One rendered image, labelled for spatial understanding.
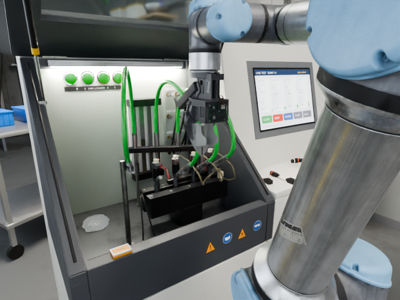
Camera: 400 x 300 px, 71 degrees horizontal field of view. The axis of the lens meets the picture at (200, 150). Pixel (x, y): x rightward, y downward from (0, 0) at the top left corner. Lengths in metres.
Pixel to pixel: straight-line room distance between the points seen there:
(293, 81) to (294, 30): 0.95
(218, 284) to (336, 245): 0.75
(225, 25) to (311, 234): 0.38
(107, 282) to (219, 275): 0.39
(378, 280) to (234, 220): 0.53
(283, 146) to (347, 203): 1.11
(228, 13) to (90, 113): 0.78
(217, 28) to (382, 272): 0.48
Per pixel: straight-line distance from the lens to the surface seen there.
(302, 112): 1.52
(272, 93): 1.37
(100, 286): 0.81
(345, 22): 0.24
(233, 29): 0.55
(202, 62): 0.66
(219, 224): 0.91
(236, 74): 1.24
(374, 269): 0.52
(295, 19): 0.56
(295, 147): 1.48
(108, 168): 1.26
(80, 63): 1.15
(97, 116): 1.20
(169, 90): 1.30
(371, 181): 0.29
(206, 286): 1.02
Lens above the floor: 1.41
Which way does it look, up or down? 16 degrees down
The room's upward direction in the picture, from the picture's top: straight up
